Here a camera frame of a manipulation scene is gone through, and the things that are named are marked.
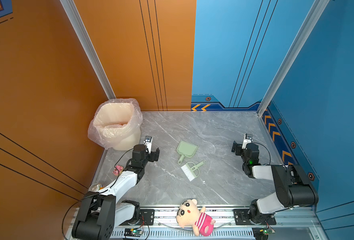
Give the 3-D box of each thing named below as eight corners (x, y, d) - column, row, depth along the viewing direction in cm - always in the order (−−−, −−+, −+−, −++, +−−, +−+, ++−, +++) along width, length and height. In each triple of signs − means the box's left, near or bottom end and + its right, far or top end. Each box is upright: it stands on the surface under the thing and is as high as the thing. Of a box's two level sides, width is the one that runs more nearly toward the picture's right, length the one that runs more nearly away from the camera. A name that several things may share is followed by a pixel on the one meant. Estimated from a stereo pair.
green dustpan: (171, 160, 95) (171, 159, 93) (180, 141, 105) (180, 139, 103) (189, 167, 92) (190, 166, 90) (197, 147, 102) (198, 145, 100)
